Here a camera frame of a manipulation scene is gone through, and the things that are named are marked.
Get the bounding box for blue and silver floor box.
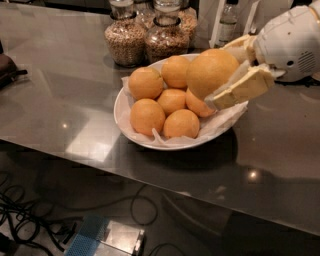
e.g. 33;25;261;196
64;216;145;256

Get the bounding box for left glass grain jar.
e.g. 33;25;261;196
104;0;146;67

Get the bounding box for back left orange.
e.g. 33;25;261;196
128;67;164;100

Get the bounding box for front middle orange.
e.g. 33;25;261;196
163;109;200;138

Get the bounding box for back right orange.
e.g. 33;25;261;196
186;90;215;118

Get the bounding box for front left orange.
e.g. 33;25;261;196
130;99;166;136

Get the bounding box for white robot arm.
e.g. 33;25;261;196
204;0;320;110

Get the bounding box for dark brown object at left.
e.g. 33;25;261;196
0;41;28;89

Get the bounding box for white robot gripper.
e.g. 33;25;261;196
204;4;320;110

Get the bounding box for middle glass grain jar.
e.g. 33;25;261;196
145;0;189;63

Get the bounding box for black tray under plates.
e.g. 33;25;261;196
277;76;320;88

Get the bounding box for clear glass bottle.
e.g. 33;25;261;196
214;0;239;48

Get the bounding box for centre orange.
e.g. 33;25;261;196
157;89;186;116

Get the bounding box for rear glass grain jar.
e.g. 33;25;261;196
178;0;198;47

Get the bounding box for white stand frame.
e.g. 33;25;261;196
209;0;261;48

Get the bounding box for glass grain jar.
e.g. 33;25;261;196
104;0;146;67
178;0;198;47
145;0;189;63

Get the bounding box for white ceramic bowl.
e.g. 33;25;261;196
113;53;249;152

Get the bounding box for black floor cables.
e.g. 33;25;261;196
0;171;186;256

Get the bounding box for large orange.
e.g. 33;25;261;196
186;49;239;100

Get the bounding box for white paper bowl liner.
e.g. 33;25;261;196
120;54;250;148

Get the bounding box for back top orange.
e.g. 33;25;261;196
161;56;190;88

